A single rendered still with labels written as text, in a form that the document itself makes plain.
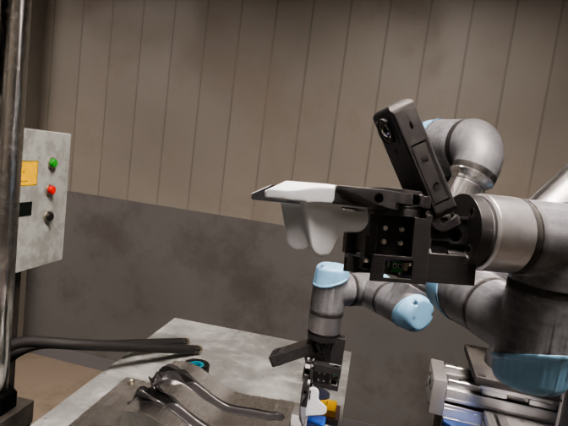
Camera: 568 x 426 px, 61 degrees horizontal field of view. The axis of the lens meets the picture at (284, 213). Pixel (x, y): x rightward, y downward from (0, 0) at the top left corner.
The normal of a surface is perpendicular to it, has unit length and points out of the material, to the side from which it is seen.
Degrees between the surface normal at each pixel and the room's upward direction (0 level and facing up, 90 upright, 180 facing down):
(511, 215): 54
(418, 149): 83
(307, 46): 90
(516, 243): 93
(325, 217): 82
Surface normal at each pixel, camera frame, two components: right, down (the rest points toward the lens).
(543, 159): -0.24, 0.08
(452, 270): 0.22, 0.00
